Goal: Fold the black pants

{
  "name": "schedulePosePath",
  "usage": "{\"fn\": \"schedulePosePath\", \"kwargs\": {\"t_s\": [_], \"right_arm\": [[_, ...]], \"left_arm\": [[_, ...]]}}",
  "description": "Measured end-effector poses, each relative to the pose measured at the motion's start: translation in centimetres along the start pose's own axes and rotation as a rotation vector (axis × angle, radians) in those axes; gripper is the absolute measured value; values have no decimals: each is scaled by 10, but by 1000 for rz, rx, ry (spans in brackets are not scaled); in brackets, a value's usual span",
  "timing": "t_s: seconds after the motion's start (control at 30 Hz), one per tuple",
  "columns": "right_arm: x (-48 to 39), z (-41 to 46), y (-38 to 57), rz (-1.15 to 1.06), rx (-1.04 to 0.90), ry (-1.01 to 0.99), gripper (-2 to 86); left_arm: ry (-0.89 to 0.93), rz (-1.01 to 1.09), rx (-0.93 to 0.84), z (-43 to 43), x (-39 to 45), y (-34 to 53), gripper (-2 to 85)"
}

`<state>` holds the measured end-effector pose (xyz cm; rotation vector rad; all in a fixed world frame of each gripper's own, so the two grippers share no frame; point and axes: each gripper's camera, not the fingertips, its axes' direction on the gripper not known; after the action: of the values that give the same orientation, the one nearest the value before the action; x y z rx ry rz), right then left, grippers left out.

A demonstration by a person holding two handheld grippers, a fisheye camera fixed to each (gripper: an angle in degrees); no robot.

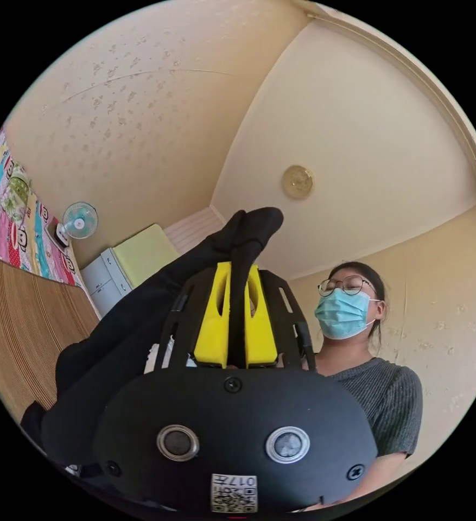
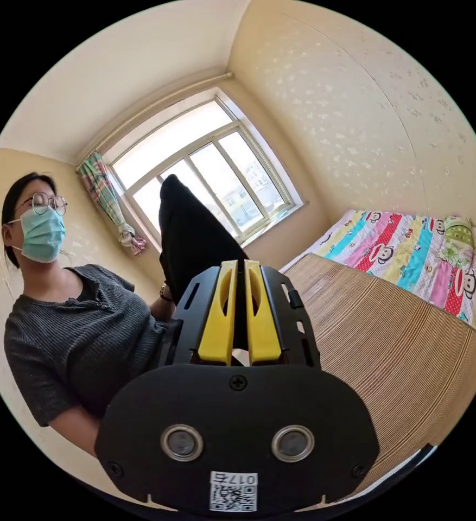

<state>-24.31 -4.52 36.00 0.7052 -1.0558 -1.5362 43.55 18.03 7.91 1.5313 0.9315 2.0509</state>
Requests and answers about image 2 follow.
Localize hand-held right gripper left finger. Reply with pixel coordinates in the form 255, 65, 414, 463
197, 260, 239, 366

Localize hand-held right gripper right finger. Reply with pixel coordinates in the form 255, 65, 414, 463
244, 258, 282, 366

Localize black pants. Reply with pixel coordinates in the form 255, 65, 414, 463
158, 174, 250, 355

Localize person's left forearm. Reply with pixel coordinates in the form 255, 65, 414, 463
149, 282, 177, 327

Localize bed with mat and quilt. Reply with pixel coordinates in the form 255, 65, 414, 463
278, 209, 476, 494

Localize person's body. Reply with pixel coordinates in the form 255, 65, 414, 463
1, 171, 174, 460

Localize window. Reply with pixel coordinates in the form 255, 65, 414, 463
98, 87, 306, 254

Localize checked pastel curtain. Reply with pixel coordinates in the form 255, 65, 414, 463
76, 150, 149, 258

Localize green printed pillow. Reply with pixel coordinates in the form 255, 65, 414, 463
439, 215, 476, 268

